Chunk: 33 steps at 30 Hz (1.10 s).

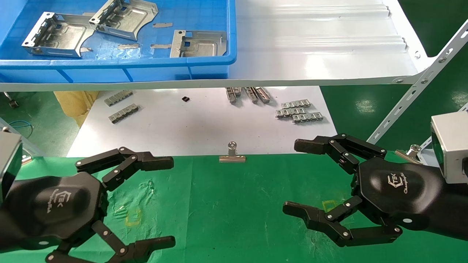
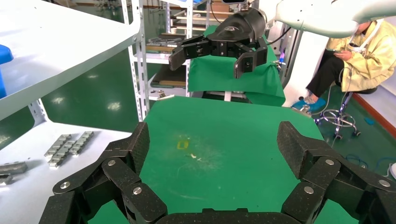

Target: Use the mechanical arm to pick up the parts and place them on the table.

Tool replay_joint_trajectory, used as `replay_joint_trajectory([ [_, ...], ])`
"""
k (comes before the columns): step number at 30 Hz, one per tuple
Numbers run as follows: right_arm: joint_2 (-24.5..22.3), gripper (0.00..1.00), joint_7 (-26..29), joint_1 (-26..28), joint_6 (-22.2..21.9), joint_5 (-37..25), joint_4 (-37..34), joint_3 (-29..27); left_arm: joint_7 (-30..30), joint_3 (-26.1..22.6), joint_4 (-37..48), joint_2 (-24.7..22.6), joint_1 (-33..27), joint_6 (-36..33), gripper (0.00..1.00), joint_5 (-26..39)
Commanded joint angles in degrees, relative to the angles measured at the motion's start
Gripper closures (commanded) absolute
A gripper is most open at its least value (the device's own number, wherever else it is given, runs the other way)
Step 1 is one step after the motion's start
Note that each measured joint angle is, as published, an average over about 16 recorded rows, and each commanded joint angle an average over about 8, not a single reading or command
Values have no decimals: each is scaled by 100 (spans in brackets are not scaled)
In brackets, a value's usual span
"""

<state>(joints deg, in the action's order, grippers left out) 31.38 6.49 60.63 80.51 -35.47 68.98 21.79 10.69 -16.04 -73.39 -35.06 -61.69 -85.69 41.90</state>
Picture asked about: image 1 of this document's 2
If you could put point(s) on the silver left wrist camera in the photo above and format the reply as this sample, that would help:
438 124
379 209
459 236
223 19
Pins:
9 164

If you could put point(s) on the white slotted angle bar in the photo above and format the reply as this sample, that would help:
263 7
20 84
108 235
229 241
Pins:
402 105

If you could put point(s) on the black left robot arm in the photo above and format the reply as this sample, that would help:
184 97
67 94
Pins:
4 230

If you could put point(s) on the black caster wheel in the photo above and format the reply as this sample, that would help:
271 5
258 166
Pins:
14 104

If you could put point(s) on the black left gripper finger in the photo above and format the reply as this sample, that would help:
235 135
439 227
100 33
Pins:
153 162

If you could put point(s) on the yellow mesh bag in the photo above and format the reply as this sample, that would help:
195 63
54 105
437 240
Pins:
73 104

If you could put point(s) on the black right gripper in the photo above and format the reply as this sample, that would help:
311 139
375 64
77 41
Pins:
395 190

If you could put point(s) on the green table cloth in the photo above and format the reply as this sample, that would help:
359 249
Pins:
234 204

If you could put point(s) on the blue plastic bin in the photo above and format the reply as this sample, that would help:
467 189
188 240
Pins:
204 14

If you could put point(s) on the white metal shelf board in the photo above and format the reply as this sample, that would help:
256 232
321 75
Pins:
310 44

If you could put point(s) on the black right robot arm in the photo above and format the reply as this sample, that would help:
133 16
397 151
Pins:
457 212

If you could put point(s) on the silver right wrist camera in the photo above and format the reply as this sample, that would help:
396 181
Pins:
453 146

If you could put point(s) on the silver binder clip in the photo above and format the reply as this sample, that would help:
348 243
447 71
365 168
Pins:
232 158

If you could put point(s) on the white board sheet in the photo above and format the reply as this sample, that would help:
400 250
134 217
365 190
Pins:
182 128

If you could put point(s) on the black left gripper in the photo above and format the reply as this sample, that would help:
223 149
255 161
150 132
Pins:
55 208

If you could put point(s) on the flat metal bracket plate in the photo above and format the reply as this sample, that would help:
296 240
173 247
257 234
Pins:
204 45

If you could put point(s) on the small metal scrap piece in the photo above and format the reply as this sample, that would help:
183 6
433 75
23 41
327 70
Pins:
86 49

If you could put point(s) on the silver knob clamp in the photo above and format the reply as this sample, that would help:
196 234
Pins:
414 149
26 160

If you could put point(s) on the brown tape strip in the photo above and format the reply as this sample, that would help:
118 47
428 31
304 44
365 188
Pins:
128 46
161 46
162 25

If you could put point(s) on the metal bracket with square holes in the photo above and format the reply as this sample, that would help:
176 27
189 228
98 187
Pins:
135 18

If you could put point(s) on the metal bracket with curved cutout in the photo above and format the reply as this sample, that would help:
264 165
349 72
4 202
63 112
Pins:
69 36

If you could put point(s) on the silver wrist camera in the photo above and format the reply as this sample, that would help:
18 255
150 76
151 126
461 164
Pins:
9 164
453 146

